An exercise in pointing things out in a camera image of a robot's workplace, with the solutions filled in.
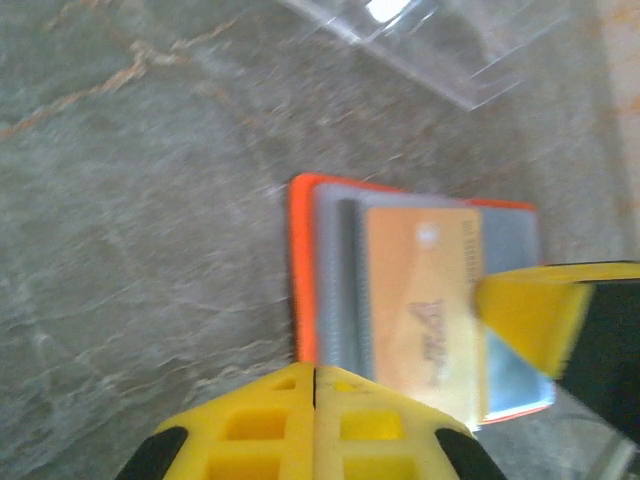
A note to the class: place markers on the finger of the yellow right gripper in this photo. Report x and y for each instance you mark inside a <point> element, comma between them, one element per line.
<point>530,320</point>

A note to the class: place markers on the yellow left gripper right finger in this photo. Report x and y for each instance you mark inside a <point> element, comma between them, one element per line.
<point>380,435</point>

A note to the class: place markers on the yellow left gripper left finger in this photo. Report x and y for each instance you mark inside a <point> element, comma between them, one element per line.
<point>250,430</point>

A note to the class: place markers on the gold credit card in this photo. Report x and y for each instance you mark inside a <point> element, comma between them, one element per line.
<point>420,280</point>

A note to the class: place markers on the orange card holder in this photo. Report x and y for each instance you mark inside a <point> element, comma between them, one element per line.
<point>302,275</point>

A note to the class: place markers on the clear acrylic card stand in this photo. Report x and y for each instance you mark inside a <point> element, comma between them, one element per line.
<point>450,55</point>

